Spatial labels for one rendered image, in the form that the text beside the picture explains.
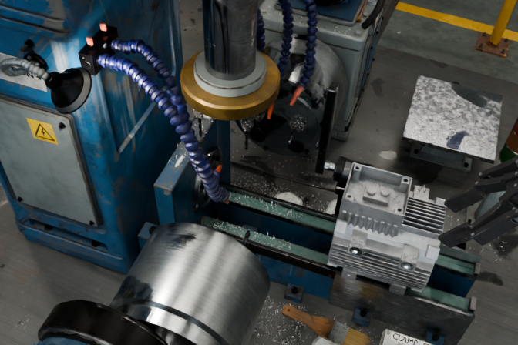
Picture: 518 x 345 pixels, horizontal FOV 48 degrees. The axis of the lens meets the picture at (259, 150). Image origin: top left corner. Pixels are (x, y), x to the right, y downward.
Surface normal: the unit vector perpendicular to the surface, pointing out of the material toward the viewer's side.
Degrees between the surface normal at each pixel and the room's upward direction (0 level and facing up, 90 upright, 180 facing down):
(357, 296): 90
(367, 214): 90
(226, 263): 28
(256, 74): 0
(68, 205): 90
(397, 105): 0
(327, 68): 40
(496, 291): 0
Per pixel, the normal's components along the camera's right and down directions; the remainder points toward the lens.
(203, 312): 0.47, -0.47
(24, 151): -0.34, 0.68
